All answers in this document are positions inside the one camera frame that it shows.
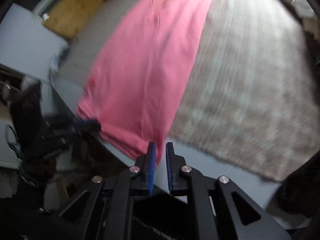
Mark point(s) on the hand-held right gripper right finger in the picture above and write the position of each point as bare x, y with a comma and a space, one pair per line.
170, 170

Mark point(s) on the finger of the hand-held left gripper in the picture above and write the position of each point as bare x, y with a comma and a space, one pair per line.
85, 123
87, 129

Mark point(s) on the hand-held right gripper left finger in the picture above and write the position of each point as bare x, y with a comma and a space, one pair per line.
151, 170

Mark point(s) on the pink t-shirt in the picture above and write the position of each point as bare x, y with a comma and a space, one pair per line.
150, 67

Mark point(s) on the grey cabinet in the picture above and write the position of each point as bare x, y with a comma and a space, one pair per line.
25, 42

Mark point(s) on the plaid beige blanket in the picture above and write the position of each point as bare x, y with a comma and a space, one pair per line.
250, 92

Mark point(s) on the pine wood panel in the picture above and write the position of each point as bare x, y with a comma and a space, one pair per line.
72, 10

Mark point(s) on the black garment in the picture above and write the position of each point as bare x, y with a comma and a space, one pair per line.
313, 42

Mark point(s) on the white garment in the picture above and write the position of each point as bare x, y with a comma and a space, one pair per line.
300, 1

